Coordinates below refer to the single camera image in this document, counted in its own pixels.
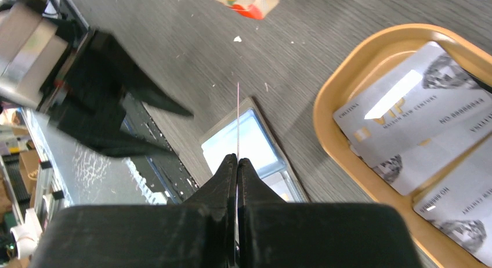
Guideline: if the silver vip card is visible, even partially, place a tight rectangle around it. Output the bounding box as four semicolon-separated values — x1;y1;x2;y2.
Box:
236;82;241;163
332;41;492;169
414;137;491;266

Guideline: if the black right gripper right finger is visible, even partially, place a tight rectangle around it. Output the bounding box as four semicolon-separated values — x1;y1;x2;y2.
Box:
237;158;422;267

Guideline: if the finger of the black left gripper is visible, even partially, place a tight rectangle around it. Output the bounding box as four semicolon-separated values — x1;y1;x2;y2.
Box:
57;104;172;158
92;30;193;117

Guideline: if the tan oval tray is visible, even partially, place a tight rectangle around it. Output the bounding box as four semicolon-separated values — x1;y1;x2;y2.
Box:
313;23;492;268

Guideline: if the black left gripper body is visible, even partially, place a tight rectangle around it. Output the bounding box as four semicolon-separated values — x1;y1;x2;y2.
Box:
1;0;127;132

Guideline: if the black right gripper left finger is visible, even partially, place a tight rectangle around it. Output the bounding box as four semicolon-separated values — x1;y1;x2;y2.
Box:
30;154;238;267

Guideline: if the silver VIP card in tray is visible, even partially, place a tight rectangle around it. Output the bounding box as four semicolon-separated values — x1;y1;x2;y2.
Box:
332;41;492;169

